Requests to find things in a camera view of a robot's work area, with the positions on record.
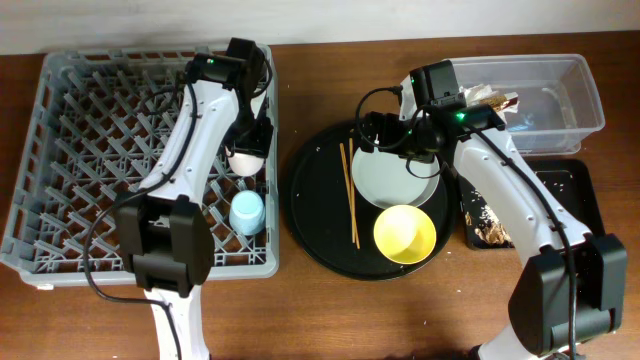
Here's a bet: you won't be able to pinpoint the round black serving tray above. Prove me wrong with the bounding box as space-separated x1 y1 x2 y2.
280 123 459 281

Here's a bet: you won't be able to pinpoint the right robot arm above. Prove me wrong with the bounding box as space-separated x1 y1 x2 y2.
354 60 628 359

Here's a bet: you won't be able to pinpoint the grey round plate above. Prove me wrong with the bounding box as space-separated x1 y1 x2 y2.
352 148 440 209

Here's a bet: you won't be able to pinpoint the white napkin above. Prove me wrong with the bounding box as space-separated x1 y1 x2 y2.
460 84 519 121

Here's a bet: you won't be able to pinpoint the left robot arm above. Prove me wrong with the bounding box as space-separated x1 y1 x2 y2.
114 38 275 359

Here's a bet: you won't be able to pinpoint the blue plastic cup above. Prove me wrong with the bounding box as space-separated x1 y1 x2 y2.
229 190 266 236

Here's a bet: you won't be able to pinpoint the yellow bowl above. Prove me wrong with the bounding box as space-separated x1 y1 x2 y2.
373 205 437 265

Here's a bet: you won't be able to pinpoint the food scraps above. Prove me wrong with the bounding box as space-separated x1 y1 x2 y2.
464 200 513 249

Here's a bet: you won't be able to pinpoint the clear plastic storage bin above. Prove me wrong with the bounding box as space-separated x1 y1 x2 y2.
451 54 605 156

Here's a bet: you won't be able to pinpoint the gold snack wrapper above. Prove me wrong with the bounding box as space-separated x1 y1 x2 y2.
479 93 519 112

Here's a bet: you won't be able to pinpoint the black rectangular tray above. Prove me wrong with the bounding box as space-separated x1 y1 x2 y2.
458 158 605 250

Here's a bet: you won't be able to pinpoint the grey plastic dishwasher rack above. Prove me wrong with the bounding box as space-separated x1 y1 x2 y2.
0 43 280 288

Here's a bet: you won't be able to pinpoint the pink plastic cup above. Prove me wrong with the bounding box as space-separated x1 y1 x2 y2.
225 148 265 177

